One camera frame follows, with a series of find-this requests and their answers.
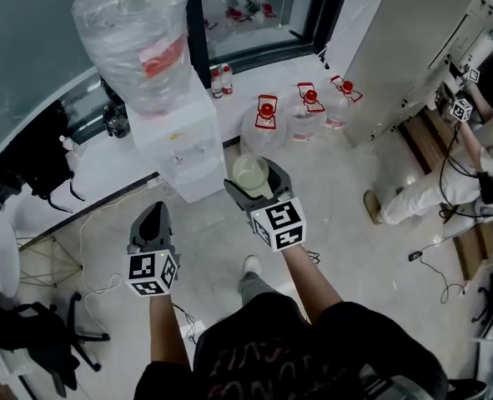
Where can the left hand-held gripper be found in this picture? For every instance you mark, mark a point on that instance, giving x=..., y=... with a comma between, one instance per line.
x=146, y=271

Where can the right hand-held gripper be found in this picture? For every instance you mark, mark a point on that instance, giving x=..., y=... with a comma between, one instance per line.
x=279, y=223

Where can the translucent plastic cup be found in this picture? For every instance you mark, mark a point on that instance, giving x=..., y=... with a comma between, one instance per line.
x=250, y=172

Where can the white water dispenser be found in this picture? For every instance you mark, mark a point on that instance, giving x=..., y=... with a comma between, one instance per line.
x=175, y=127

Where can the person's right forearm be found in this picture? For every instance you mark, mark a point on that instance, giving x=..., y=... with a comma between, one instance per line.
x=308, y=281

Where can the person's left forearm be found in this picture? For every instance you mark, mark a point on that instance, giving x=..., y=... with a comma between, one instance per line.
x=169, y=331

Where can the white plastic bottle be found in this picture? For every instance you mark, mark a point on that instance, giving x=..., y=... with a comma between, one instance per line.
x=227, y=81
x=216, y=86

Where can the plastic-wrapped large water jug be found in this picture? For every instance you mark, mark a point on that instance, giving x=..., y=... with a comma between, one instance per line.
x=129, y=36

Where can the large clear red-capped bottle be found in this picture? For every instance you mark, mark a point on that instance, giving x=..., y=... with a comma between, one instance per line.
x=263, y=133
x=338, y=111
x=304, y=121

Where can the person's right white shoe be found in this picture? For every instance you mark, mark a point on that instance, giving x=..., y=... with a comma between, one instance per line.
x=252, y=265

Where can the person's grey trousers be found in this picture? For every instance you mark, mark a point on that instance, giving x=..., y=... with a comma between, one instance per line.
x=256, y=288

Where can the dark glass jars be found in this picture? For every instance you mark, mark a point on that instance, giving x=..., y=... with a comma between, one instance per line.
x=116, y=119

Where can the small clear bottle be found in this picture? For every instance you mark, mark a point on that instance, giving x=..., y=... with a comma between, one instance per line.
x=68, y=146

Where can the black backpack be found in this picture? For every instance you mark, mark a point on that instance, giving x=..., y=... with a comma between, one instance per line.
x=41, y=161

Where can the white round side table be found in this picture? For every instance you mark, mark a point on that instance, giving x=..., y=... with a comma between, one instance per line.
x=4, y=256

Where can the black office chair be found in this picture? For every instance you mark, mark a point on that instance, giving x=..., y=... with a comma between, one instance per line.
x=29, y=336

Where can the wooden board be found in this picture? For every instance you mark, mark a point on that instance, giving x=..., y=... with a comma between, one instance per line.
x=425, y=140

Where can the grey metal locker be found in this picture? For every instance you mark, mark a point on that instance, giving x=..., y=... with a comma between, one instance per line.
x=379, y=56

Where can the black window frame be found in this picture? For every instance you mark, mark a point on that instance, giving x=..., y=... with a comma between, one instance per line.
x=196, y=27

